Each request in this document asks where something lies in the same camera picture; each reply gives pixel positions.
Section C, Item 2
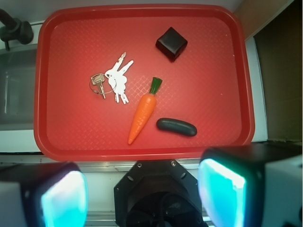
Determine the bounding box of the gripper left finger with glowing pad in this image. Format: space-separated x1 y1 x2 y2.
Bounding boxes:
0 162 88 227

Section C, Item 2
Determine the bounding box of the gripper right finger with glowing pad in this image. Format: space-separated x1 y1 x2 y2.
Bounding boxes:
197 142 303 227

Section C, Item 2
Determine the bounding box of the orange toy carrot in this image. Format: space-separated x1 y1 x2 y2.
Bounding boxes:
128 77 163 145

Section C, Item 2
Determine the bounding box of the dark green toy cucumber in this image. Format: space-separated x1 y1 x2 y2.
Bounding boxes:
156 118 197 137

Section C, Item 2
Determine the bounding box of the red plastic tray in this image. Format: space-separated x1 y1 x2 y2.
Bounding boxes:
34 5 255 161

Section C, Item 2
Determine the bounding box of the steel sink basin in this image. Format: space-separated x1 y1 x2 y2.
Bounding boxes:
0 44 37 131

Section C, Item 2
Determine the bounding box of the dark brown square block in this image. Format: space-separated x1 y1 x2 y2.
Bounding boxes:
155 27 188 61

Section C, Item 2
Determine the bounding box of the black octagonal mount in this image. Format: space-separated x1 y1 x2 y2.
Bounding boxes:
114 160 207 227

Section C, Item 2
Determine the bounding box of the silver key on ring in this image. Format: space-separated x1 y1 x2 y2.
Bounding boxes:
89 73 113 99

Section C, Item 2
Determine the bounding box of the white rabbit keychain charm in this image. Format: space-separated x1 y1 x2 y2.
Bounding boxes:
105 52 134 104

